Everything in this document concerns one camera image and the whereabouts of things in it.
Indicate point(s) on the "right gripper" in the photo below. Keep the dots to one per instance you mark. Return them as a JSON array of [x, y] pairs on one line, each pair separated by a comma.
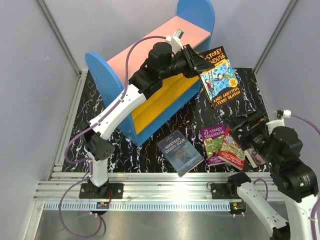
[[256, 120]]

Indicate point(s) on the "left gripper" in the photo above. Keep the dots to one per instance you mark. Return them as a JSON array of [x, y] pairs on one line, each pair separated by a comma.
[[195, 64]]

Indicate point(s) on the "black blue Treehouse book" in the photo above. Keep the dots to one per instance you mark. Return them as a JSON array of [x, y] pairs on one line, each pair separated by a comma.
[[220, 83]]

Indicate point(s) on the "red 13-Storey Treehouse book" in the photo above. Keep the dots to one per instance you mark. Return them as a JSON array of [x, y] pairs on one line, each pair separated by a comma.
[[231, 153]]

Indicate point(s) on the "Nineteen Eighty-Four book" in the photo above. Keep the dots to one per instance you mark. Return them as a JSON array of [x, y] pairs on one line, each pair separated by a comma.
[[181, 154]]

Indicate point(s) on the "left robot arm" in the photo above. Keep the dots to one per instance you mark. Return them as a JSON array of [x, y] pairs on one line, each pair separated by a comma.
[[162, 63]]

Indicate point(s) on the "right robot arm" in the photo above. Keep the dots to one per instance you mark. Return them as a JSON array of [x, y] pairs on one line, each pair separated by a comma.
[[280, 148]]

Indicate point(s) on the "purple 117-Storey Treehouse book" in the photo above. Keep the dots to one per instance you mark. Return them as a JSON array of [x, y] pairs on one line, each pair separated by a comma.
[[213, 138]]

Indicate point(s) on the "blue pink yellow bookshelf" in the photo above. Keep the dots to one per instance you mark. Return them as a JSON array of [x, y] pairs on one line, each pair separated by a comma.
[[111, 77]]

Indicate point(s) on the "blue Jane Eyre book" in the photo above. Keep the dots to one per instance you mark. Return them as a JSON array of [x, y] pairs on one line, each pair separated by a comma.
[[254, 158]]

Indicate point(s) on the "black marble pattern mat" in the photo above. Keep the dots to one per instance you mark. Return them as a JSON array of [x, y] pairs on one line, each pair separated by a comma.
[[189, 120]]

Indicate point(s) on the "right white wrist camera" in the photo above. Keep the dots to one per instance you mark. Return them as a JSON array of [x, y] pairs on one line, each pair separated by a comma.
[[281, 115]]

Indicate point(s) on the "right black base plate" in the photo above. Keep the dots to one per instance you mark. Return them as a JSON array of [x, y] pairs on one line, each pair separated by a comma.
[[223, 191]]

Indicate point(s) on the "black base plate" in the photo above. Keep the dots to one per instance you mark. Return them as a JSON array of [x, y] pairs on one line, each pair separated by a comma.
[[111, 190], [223, 191]]

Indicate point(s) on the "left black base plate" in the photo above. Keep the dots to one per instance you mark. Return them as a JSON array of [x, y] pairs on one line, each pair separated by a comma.
[[111, 190]]

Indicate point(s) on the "aluminium mounting rail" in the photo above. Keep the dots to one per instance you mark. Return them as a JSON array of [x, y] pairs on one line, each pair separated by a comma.
[[153, 187]]

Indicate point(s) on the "white slotted cable duct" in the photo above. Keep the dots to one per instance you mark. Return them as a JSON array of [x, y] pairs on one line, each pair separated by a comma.
[[145, 206]]

